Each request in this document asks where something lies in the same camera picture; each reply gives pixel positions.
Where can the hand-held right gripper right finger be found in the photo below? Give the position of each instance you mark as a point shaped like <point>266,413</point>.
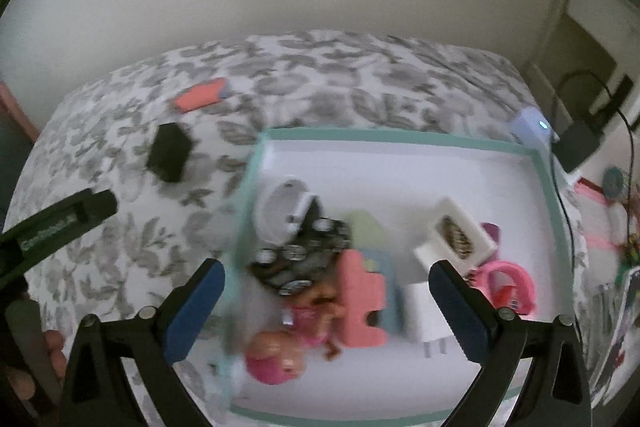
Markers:
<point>457,307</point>

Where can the pink foam block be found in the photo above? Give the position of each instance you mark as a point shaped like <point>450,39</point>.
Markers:
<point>360,297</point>

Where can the white lattice shelf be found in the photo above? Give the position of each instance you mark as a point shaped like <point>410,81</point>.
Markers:
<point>600,7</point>

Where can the black wall charger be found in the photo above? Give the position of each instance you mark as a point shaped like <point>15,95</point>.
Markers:
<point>169,152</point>

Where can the pink tube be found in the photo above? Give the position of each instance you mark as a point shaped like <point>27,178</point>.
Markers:
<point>492,232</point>

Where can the smartphone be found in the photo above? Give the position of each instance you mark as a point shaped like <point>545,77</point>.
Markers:
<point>622,322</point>

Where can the white device with blue light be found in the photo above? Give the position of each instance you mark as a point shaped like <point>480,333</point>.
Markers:
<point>530,124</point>

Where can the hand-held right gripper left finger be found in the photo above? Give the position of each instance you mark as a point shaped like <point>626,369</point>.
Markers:
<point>196,307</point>

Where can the small pink doll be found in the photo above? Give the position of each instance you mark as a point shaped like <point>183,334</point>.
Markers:
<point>280,359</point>

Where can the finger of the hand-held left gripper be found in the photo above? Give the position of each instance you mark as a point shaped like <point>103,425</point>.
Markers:
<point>100,204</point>

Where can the dark teal door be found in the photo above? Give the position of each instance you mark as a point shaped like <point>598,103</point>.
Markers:
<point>10,167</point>

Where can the grey floral blanket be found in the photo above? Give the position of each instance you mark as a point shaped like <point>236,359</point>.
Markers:
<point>125,257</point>

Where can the person's left hand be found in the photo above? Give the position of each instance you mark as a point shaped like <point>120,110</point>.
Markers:
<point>54,349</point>

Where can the brown wooden door frame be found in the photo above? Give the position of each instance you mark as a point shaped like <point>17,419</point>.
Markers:
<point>15,112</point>

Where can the black toy car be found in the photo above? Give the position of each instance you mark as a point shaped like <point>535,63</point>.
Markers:
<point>305,257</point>

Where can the pale green foam piece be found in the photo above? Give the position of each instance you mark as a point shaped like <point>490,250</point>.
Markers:
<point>367,229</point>

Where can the flat orange-pink foam piece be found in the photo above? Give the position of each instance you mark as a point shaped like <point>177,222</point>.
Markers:
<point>200,96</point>

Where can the white wall charger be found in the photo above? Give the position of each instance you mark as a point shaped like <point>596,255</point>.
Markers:
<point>422,312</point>

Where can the white plastic frame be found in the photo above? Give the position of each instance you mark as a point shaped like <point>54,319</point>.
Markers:
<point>425,252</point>

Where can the white power strip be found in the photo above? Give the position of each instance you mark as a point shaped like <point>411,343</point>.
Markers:
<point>570,179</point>

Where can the pink loop band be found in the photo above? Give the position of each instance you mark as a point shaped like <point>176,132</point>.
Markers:
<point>525,287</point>

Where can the teal shallow box tray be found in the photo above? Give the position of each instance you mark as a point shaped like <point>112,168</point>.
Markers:
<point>400,177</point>

